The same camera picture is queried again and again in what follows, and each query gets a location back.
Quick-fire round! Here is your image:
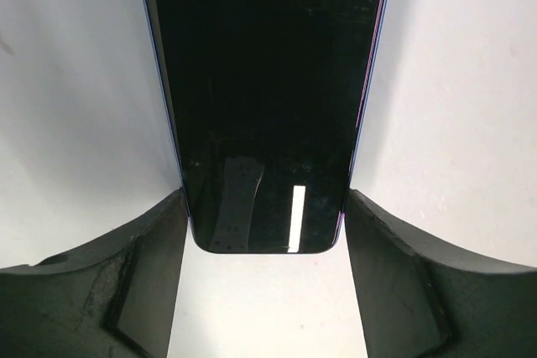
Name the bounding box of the blue-edged black smartphone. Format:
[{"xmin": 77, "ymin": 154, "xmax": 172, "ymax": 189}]
[{"xmin": 144, "ymin": 0, "xmax": 386, "ymax": 254}]

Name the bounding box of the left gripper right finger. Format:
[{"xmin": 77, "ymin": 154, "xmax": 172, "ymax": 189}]
[{"xmin": 345, "ymin": 190, "xmax": 536, "ymax": 357}]

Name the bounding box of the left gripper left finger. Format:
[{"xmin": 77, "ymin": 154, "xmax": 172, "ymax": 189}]
[{"xmin": 1, "ymin": 189, "xmax": 187, "ymax": 357}]

